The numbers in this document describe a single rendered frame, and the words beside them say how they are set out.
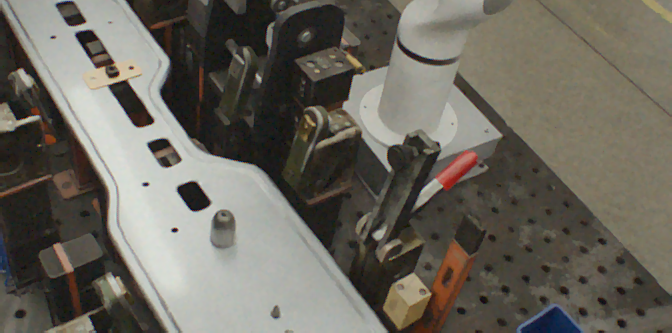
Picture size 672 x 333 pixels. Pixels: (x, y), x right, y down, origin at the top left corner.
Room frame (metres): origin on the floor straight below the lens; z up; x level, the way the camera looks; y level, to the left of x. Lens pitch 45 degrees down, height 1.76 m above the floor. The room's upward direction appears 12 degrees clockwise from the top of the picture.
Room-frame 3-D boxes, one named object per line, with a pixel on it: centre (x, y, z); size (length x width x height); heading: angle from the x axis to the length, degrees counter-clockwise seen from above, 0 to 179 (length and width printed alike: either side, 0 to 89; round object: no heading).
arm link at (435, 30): (1.03, -0.16, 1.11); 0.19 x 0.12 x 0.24; 37
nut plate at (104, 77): (0.80, 0.34, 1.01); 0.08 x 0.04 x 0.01; 133
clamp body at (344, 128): (0.72, 0.00, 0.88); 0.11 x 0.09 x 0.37; 133
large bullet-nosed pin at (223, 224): (0.55, 0.11, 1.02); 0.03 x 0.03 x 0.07
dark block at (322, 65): (0.78, 0.03, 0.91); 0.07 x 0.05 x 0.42; 133
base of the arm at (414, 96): (1.06, -0.14, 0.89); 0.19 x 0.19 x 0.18
